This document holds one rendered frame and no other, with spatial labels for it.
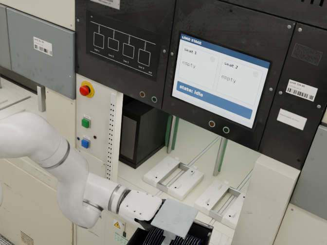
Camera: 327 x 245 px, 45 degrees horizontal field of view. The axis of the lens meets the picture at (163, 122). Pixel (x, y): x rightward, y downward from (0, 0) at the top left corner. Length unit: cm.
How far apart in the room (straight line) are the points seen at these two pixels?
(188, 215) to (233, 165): 95
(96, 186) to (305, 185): 60
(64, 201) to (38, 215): 115
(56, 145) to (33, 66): 80
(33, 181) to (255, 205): 121
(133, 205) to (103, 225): 74
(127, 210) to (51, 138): 33
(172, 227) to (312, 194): 41
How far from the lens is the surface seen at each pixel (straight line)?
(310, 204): 125
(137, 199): 116
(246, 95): 116
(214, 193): 180
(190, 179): 185
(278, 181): 119
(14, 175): 222
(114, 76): 141
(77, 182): 106
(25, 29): 168
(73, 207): 110
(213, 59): 117
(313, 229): 131
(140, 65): 132
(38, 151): 92
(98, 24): 140
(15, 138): 89
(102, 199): 117
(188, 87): 124
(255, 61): 112
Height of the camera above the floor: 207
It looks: 32 degrees down
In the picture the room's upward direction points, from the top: 8 degrees clockwise
